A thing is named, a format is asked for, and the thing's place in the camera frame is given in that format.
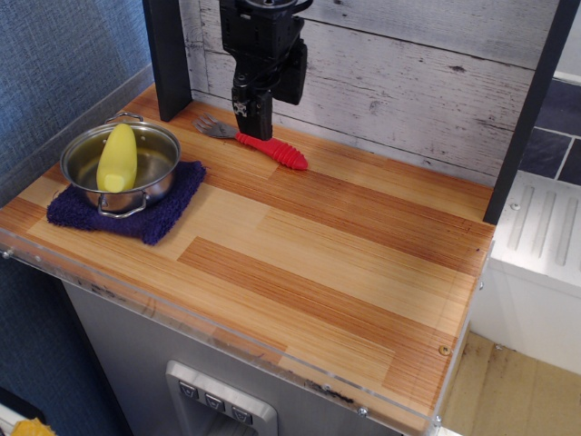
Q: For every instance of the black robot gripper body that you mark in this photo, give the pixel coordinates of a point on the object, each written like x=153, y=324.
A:
x=259, y=36

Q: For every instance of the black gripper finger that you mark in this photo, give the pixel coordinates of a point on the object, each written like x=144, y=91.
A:
x=253, y=111
x=290, y=87

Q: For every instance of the red handled metal fork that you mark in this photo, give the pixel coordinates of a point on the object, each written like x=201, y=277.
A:
x=282, y=153

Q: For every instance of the small steel pot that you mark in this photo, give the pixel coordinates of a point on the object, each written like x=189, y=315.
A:
x=158, y=154

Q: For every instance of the yellow toy corn cob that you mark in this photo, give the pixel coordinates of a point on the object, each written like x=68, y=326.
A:
x=117, y=167

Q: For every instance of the purple terry cloth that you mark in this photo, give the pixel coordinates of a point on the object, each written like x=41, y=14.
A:
x=69, y=209

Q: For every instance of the clear acrylic table edge guard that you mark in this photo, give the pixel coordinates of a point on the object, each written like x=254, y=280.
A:
x=318, y=370

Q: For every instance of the grey toy fridge front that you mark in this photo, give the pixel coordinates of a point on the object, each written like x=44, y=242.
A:
x=148, y=365

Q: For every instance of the silver dispenser button panel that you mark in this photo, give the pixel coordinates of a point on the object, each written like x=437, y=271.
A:
x=218, y=402

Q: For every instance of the white ridged cabinet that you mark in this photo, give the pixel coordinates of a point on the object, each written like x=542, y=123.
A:
x=529, y=295

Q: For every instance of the yellow black object bottom left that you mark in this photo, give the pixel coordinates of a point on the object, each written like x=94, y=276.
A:
x=26, y=427

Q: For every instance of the left black upright post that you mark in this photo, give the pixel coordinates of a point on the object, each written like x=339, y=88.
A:
x=167, y=48

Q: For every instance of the black upright post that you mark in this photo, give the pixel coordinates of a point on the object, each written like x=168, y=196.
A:
x=553, y=48
x=167, y=48

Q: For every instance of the right black upright post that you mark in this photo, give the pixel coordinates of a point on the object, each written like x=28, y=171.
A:
x=553, y=48

